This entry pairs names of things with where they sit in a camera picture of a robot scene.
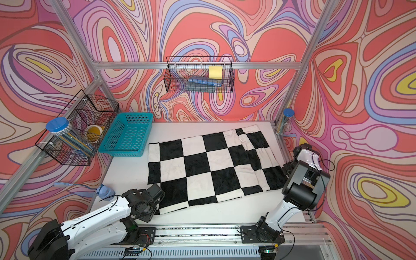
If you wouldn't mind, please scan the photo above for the black white checkered pillowcase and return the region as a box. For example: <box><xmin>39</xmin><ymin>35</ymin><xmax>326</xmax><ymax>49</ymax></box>
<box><xmin>147</xmin><ymin>125</ymin><xmax>287</xmax><ymax>215</ymax></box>

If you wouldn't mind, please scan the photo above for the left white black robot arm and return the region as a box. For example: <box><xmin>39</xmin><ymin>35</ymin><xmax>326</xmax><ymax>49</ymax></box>
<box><xmin>28</xmin><ymin>184</ymin><xmax>165</xmax><ymax>260</ymax></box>

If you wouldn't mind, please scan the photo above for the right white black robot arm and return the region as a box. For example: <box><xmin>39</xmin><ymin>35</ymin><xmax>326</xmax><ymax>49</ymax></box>
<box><xmin>255</xmin><ymin>144</ymin><xmax>330</xmax><ymax>244</ymax></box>

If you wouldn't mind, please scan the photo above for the teal plastic basket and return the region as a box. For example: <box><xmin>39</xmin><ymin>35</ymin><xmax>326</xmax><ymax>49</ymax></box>
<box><xmin>99</xmin><ymin>112</ymin><xmax>154</xmax><ymax>157</ymax></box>

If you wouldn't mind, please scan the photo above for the yellow white cup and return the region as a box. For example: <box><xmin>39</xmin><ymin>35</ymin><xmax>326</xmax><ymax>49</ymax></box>
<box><xmin>84</xmin><ymin>125</ymin><xmax>104</xmax><ymax>144</ymax></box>

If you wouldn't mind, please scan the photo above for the blue lid clear jar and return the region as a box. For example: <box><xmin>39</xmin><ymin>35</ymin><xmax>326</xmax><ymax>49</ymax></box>
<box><xmin>45</xmin><ymin>117</ymin><xmax>93</xmax><ymax>158</ymax></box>

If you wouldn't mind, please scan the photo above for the yellow sticky note pad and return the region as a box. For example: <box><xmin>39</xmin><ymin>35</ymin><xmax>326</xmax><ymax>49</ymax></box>
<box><xmin>209</xmin><ymin>66</ymin><xmax>223</xmax><ymax>80</ymax></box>

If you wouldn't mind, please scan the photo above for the blue pen in basket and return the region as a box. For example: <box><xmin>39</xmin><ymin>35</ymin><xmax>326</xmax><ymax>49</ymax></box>
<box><xmin>188</xmin><ymin>78</ymin><xmax>223</xmax><ymax>87</ymax></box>

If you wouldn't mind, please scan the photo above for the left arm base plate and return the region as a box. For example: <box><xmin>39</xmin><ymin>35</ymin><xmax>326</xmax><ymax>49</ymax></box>
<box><xmin>114</xmin><ymin>227</ymin><xmax>156</xmax><ymax>247</ymax></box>

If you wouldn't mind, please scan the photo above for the aluminium rail front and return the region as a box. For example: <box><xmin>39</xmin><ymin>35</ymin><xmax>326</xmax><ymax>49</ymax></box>
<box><xmin>61</xmin><ymin>222</ymin><xmax>332</xmax><ymax>248</ymax></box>

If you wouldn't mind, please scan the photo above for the blue cap tube on frame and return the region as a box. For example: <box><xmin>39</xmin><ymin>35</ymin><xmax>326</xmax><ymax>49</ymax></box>
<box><xmin>277</xmin><ymin>108</ymin><xmax>295</xmax><ymax>135</ymax></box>

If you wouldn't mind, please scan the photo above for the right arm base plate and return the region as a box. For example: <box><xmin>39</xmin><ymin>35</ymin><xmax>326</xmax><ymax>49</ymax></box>
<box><xmin>237</xmin><ymin>225</ymin><xmax>285</xmax><ymax>245</ymax></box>

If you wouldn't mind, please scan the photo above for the left black wire basket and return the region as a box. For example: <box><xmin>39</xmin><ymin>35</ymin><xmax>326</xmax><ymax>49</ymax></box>
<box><xmin>35</xmin><ymin>90</ymin><xmax>119</xmax><ymax>166</ymax></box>

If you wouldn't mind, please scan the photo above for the black wire basket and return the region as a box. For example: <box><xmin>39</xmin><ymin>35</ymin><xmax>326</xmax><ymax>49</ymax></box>
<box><xmin>35</xmin><ymin>90</ymin><xmax>119</xmax><ymax>166</ymax></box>
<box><xmin>164</xmin><ymin>55</ymin><xmax>235</xmax><ymax>93</ymax></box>

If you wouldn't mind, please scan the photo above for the back black wire basket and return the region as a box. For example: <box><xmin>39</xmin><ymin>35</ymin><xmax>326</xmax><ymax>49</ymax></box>
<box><xmin>164</xmin><ymin>55</ymin><xmax>235</xmax><ymax>93</ymax></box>

